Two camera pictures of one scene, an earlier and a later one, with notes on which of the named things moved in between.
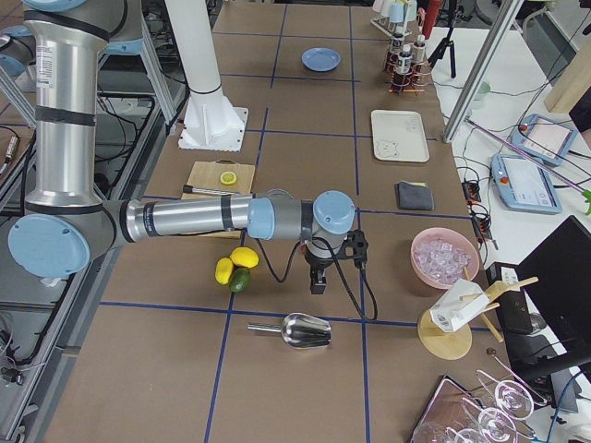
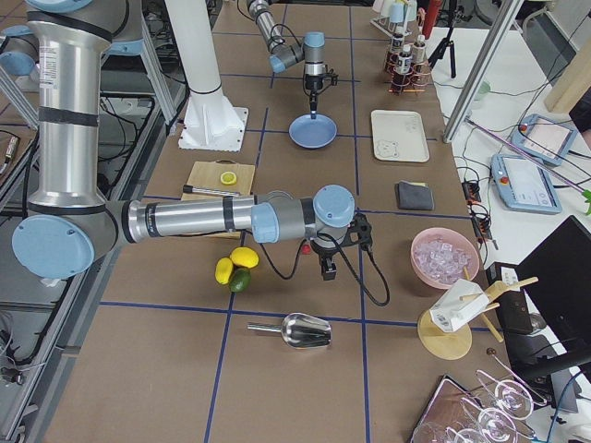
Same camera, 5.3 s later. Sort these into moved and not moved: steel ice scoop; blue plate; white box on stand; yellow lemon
Moved: blue plate
Not moved: white box on stand; yellow lemon; steel ice scoop
